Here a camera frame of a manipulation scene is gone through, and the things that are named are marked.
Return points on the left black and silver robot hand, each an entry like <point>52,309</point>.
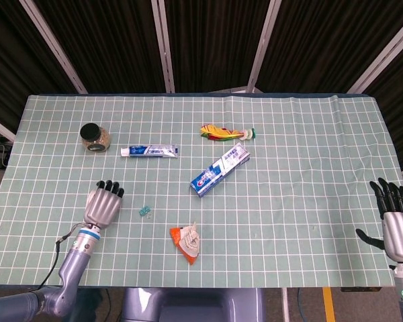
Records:
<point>102,208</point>

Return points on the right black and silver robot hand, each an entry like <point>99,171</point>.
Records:
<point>399,234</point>

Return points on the purple grey robot base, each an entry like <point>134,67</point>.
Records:
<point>191,305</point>

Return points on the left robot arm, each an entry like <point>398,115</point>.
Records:
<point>70,268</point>

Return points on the small teal clip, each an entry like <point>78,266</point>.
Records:
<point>144,211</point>

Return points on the glass jar with black lid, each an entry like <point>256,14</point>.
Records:
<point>94,138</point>

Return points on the blue white toothpaste tube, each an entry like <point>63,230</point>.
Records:
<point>149,151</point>

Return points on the orange packet with white mesh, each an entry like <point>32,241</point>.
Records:
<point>187,242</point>

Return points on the green grid tablecloth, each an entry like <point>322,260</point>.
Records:
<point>289,208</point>

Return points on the blue white toothpaste box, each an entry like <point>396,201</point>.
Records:
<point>220,170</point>

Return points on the white table leg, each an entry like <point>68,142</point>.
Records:
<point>285,305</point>

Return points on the black curtain backdrop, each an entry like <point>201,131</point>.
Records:
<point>215,40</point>

